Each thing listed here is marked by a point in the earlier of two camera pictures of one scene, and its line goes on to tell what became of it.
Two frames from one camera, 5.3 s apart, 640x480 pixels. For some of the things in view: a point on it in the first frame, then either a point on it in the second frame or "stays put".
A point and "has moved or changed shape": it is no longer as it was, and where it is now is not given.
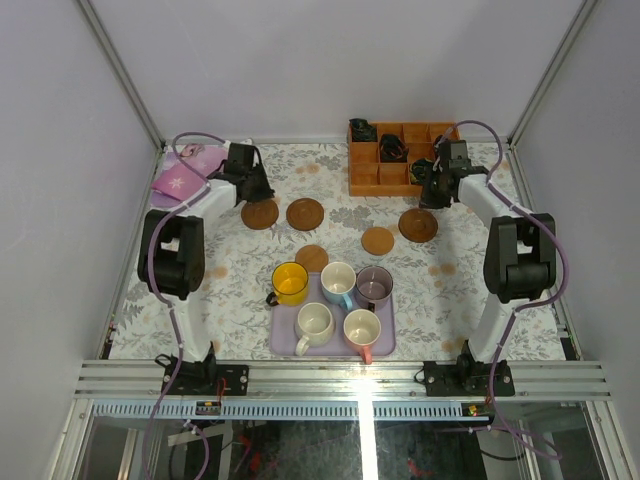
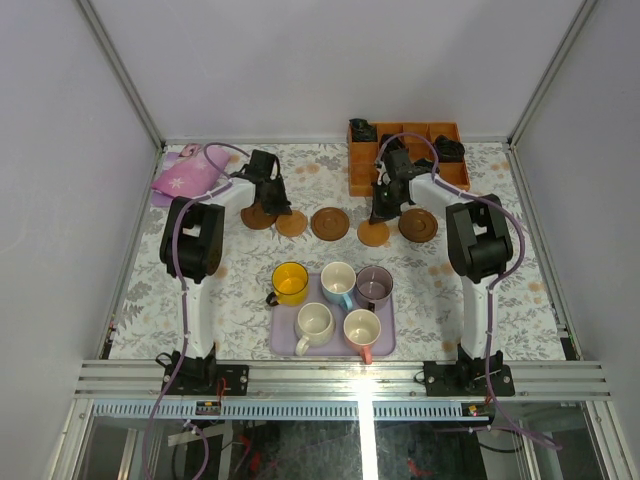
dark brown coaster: [259, 215] stays put
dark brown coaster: [305, 214] -> [330, 223]
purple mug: [374, 286] stays put
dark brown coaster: [418, 225] stays put
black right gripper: [426, 200] -> [379, 212]
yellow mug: [290, 284] stays put
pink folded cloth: [174, 184] stays put
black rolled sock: [392, 149] stays put
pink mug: [362, 327] stays put
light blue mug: [338, 280] stays put
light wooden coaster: [377, 241] has moved or changed shape
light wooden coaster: [313, 256] -> [291, 225]
